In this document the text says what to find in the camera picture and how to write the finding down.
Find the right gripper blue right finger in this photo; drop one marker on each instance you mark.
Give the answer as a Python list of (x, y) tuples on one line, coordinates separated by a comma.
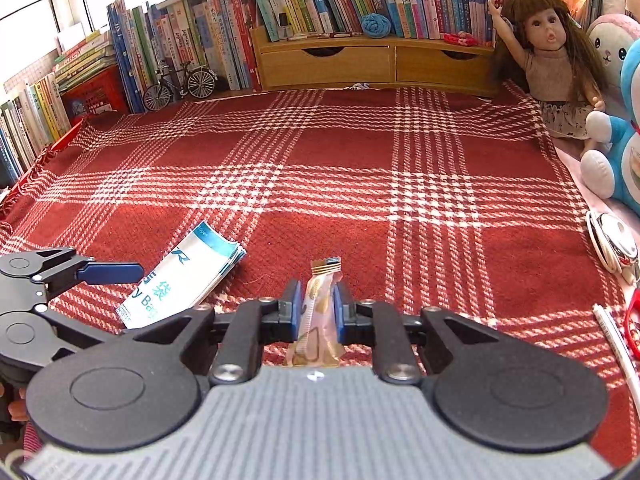
[(345, 313)]

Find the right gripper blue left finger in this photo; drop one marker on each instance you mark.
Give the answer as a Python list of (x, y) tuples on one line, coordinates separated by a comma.
[(290, 305)]

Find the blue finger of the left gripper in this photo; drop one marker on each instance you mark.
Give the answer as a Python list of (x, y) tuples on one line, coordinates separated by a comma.
[(107, 273)]

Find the pink beige snack bar wrapper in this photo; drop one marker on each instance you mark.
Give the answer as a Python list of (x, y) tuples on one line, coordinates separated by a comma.
[(317, 341)]

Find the red box under books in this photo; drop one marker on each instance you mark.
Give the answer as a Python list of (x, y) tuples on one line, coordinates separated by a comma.
[(101, 93)]

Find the row of books left side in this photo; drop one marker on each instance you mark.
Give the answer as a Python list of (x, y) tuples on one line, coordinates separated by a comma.
[(212, 33)]

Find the person's left hand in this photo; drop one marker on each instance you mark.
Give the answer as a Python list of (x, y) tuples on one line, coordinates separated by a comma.
[(16, 406)]

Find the white blue paper packet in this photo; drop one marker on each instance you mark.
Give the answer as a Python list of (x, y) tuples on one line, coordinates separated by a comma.
[(183, 279)]

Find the red white plaid blanket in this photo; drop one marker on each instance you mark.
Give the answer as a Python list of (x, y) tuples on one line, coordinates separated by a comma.
[(429, 199)]

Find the miniature bicycle model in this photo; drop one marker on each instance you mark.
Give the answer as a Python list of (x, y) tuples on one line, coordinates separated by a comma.
[(172, 84)]

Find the wooden drawer desk shelf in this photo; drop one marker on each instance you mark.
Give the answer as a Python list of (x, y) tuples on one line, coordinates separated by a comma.
[(337, 62)]

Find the white round headphones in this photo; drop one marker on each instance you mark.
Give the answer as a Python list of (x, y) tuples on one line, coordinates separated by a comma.
[(614, 244)]

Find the blue yarn rose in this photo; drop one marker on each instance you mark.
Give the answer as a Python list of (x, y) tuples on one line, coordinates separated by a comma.
[(376, 26)]

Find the white pen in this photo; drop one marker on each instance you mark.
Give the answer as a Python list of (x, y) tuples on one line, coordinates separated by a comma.
[(616, 341)]

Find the small red toy on shelf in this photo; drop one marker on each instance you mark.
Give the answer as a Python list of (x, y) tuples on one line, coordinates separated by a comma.
[(462, 39)]

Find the blue Doraemon plush toy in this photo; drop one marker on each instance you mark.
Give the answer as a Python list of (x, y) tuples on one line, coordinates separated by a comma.
[(615, 174)]

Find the long-haired brown doll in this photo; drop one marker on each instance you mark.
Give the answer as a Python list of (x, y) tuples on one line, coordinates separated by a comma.
[(541, 48)]

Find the pink white rabbit plush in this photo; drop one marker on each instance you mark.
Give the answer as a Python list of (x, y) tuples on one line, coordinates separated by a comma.
[(612, 34)]

